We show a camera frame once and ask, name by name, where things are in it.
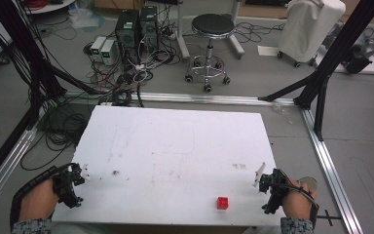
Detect clear plastic bag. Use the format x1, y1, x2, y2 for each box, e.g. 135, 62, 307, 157
67, 7, 106, 31

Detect loose black floor cables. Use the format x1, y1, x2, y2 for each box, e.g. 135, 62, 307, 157
19, 102, 91, 172

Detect person's left hand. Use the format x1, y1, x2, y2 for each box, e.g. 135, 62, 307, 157
19, 178, 61, 222

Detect large black computer tower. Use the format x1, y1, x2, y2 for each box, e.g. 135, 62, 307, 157
114, 9, 141, 65

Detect person's right patterned sleeve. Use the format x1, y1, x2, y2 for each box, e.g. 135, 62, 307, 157
280, 216, 316, 234

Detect white power supply box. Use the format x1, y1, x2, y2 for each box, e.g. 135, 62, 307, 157
90, 35, 107, 61
99, 39, 118, 66

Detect black round stool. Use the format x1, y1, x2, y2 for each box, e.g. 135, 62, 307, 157
184, 13, 237, 94

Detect black upright strut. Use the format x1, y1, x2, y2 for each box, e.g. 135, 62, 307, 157
314, 76, 331, 141

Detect white covered cart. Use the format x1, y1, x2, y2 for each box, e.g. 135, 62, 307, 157
277, 0, 347, 68

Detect white round table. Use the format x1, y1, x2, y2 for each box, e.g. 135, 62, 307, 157
24, 0, 76, 15

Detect long aluminium floor rail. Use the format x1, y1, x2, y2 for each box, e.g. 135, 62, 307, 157
63, 90, 297, 107

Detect slim black computer tower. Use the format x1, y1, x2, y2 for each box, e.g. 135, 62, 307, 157
138, 5, 160, 53

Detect white table leg frame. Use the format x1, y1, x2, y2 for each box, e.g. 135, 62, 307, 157
174, 0, 246, 61

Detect red toy block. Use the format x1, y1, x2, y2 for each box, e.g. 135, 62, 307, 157
216, 196, 230, 211

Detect person's left patterned sleeve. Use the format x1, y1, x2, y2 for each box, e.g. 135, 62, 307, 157
11, 217, 53, 234

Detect black diagonal brace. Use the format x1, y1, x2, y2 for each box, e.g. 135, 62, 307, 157
257, 73, 319, 102

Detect person's right hand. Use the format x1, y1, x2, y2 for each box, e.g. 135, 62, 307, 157
280, 177, 318, 220

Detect black device on board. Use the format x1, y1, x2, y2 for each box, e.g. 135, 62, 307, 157
344, 33, 374, 75

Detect person's patterned sleeve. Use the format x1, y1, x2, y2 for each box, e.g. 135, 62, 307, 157
11, 217, 53, 234
280, 216, 316, 234

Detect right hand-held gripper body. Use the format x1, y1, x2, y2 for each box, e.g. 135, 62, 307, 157
258, 168, 290, 215

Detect black frame post with cables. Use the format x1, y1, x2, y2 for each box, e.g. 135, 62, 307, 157
0, 0, 66, 131

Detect tangle of floor cables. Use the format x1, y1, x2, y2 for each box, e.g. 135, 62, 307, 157
83, 28, 179, 108

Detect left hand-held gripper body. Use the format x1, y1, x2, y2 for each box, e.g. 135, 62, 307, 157
52, 163, 86, 210

